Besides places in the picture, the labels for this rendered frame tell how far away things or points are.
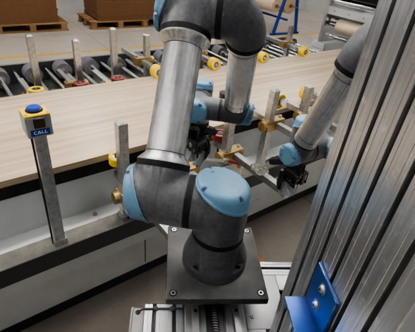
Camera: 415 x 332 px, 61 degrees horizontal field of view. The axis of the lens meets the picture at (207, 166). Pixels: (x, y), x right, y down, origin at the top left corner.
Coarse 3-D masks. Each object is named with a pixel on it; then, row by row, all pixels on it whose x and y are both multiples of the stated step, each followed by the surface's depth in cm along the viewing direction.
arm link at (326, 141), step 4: (324, 136) 115; (328, 136) 116; (332, 136) 116; (324, 140) 114; (328, 140) 114; (332, 140) 114; (320, 144) 112; (324, 144) 113; (328, 144) 113; (320, 148) 112; (324, 148) 113; (328, 148) 113; (320, 152) 113; (324, 152) 114; (328, 152) 113; (320, 156) 114; (324, 156) 115
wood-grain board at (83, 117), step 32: (256, 64) 265; (288, 64) 272; (320, 64) 281; (32, 96) 181; (64, 96) 185; (96, 96) 189; (128, 96) 193; (256, 96) 210; (288, 96) 215; (0, 128) 151; (64, 128) 156; (96, 128) 159; (128, 128) 162; (0, 160) 132; (32, 160) 134; (64, 160) 136; (96, 160) 141
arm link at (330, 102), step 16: (352, 48) 84; (336, 64) 88; (352, 64) 84; (336, 80) 90; (320, 96) 96; (336, 96) 92; (320, 112) 97; (336, 112) 95; (304, 128) 103; (320, 128) 100; (288, 144) 109; (304, 144) 105; (288, 160) 109; (304, 160) 110
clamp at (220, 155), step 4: (236, 144) 165; (232, 148) 161; (236, 148) 162; (240, 148) 162; (216, 152) 158; (220, 152) 157; (232, 152) 158; (236, 152) 160; (240, 152) 162; (216, 156) 159; (220, 156) 156; (224, 156) 157; (228, 156) 158; (232, 156) 160; (232, 160) 161
